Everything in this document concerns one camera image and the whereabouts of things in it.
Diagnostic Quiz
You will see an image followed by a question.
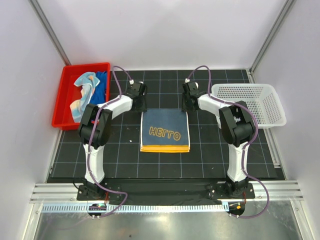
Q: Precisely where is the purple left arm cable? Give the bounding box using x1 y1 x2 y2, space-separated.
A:
86 65 135 218

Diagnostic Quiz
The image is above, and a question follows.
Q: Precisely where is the aluminium corner post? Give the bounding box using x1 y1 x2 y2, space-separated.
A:
28 0 71 66
249 0 296 75

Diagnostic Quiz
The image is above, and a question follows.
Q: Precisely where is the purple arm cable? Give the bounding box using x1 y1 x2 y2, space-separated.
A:
86 65 135 218
186 65 271 220

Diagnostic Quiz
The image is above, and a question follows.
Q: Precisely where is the right aluminium corner post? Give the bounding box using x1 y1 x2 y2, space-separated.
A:
249 0 296 75

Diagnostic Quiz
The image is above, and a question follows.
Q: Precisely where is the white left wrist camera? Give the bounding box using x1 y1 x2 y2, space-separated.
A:
129 79 144 86

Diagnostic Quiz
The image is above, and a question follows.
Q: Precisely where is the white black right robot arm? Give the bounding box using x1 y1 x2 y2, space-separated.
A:
182 78 258 198

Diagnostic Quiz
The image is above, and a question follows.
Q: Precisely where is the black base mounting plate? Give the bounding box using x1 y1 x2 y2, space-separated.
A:
77 178 255 205

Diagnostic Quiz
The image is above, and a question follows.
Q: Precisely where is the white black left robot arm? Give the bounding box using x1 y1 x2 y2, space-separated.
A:
78 80 148 200

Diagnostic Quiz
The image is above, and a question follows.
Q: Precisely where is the aluminium front rail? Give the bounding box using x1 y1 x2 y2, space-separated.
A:
29 180 303 214

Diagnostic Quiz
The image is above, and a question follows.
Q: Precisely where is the blue towel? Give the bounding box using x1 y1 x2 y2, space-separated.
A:
89 71 108 105

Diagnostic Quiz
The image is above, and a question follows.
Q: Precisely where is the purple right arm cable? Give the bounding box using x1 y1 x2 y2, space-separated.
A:
186 65 271 220

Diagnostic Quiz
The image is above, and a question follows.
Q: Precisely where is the pastel striped towel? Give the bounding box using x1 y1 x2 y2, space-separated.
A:
69 72 101 123

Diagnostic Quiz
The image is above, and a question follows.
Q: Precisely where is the white plastic mesh basket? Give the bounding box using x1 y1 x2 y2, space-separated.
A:
211 83 287 129

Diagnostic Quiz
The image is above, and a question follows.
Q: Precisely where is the red plastic bin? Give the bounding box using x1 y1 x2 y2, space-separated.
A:
51 62 111 131

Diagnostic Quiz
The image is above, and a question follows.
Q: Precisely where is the yellow tiger hello towel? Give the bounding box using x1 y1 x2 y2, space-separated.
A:
140 108 191 153

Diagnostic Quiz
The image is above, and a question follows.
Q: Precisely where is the left aluminium corner post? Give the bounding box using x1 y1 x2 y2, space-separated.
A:
28 0 71 66

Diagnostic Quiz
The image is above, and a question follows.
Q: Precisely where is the black grid cutting mat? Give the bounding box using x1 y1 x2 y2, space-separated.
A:
47 69 279 179

